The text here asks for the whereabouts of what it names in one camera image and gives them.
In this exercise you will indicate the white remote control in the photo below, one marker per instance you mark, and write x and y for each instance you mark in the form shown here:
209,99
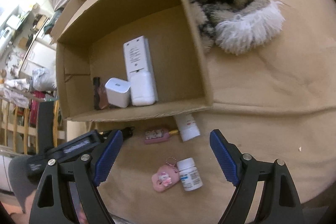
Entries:
137,56

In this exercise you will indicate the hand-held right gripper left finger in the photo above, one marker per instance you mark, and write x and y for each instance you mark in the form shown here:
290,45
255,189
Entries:
107,158

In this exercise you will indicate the white charger adapter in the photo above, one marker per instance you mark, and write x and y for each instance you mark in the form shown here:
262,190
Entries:
118,92

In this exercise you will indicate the fuzzy patterned blanket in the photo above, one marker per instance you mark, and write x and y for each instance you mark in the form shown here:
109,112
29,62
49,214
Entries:
231,1

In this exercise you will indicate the cardboard box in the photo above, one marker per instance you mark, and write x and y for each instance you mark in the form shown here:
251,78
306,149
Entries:
157,37

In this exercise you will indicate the dark teal cloth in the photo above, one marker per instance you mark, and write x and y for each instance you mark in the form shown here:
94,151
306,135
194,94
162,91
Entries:
52,22

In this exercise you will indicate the grey plastic bag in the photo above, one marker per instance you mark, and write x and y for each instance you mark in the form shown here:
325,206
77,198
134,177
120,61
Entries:
43,78

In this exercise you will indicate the pink bottle with gold tip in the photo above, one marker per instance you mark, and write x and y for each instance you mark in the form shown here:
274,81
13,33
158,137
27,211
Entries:
156,136

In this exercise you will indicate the person's left forearm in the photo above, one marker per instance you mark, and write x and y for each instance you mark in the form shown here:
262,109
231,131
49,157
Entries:
18,179

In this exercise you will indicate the glossy black cylinder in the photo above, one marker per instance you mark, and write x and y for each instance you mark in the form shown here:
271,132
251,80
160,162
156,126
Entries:
128,132

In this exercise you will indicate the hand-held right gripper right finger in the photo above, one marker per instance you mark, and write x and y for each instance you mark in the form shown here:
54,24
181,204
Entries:
223,155

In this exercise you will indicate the white floor cabinet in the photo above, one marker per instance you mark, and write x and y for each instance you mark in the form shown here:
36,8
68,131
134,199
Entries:
39,53

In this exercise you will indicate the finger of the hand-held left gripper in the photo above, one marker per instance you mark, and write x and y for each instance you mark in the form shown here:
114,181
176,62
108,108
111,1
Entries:
46,124

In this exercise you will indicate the wooden rack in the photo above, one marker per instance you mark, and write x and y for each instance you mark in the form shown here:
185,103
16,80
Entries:
18,124

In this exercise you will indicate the white red-label bottle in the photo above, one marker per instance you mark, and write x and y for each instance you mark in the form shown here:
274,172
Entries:
187,127

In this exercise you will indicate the white hanging cloth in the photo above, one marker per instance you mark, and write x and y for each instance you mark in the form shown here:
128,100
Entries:
15,87

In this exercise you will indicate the white blue-label pill bottle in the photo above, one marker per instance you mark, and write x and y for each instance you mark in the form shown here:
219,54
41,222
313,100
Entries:
190,174

